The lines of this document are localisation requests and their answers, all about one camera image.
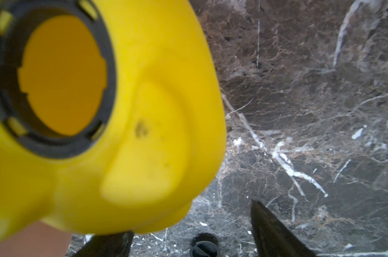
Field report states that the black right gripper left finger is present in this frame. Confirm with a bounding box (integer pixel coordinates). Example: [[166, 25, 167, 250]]
[[73, 231, 135, 257]]

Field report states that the yellow piggy bank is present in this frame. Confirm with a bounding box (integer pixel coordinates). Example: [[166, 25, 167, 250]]
[[0, 1, 227, 242]]

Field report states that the black round plug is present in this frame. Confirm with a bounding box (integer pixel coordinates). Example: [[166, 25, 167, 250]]
[[189, 233, 221, 257]]

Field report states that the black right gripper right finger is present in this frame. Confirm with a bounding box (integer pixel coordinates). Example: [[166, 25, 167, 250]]
[[250, 200, 317, 257]]

